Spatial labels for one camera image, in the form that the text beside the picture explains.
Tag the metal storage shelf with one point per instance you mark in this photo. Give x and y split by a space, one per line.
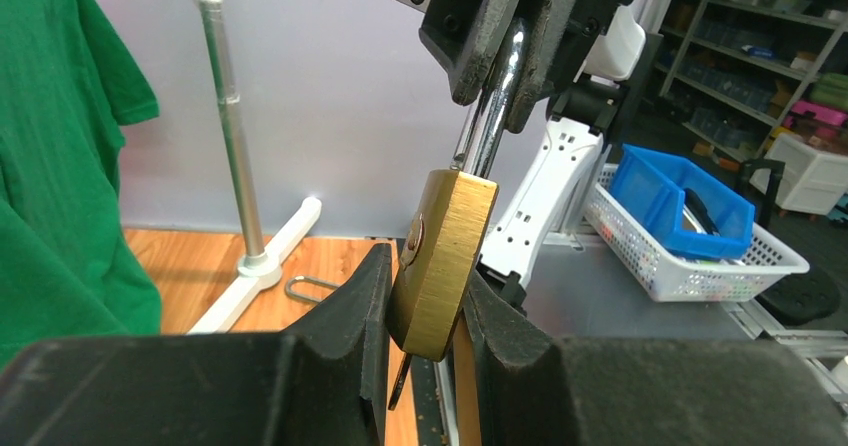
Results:
730 70

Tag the small brass padlock open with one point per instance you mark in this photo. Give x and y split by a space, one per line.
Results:
309 289

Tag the white perforated basket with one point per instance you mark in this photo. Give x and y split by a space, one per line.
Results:
669 278

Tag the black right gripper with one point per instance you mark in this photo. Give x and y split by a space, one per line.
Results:
464 36

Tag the green t-shirt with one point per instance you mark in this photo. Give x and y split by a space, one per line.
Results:
69 85

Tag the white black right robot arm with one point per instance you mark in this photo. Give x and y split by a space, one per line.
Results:
579 124

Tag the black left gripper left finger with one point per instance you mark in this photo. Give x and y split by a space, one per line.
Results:
320 381

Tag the metal clothes rack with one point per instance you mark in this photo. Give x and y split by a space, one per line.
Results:
261 267

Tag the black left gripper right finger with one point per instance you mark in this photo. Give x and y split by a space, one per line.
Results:
521 386

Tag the blue plastic bin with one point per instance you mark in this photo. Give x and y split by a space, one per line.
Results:
683 207

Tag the large brass padlock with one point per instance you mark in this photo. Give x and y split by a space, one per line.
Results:
447 230

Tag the white storage box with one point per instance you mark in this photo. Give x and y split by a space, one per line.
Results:
813 180

